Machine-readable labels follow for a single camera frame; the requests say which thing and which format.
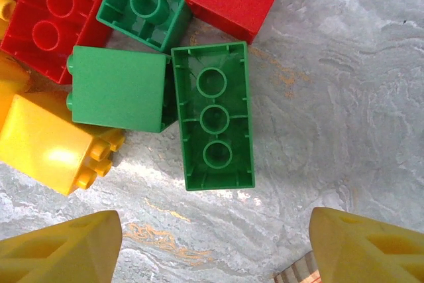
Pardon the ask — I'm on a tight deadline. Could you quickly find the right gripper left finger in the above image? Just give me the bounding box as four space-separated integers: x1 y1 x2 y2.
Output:
0 209 123 283

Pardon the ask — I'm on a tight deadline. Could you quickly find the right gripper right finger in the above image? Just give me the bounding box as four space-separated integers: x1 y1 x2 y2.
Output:
309 206 424 283

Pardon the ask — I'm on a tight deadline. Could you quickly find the long green lego brick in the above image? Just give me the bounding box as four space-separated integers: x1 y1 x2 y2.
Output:
170 40 256 192

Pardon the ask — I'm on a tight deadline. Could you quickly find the long yellow lego brick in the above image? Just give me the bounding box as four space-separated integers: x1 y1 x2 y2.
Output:
0 51 32 131

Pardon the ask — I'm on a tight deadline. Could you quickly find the long red lego brick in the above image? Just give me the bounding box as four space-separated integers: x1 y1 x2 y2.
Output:
0 0 117 85

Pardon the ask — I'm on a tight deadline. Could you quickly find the slanted yellow lego brick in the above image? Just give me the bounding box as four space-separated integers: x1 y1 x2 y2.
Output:
0 0 30 40

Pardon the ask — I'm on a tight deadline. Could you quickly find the small orange printed tile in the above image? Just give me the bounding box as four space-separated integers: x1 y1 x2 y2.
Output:
272 250 321 283

